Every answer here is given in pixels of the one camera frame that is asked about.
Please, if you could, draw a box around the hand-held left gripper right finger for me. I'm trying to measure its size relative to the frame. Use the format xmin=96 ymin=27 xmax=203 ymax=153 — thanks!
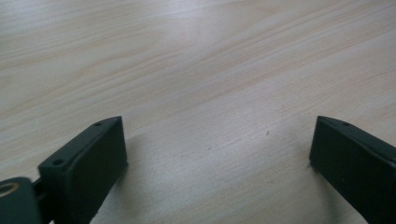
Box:
xmin=308 ymin=115 xmax=396 ymax=224

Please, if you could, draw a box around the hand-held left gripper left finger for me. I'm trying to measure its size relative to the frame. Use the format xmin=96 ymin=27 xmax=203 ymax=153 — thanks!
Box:
xmin=37 ymin=116 xmax=129 ymax=224

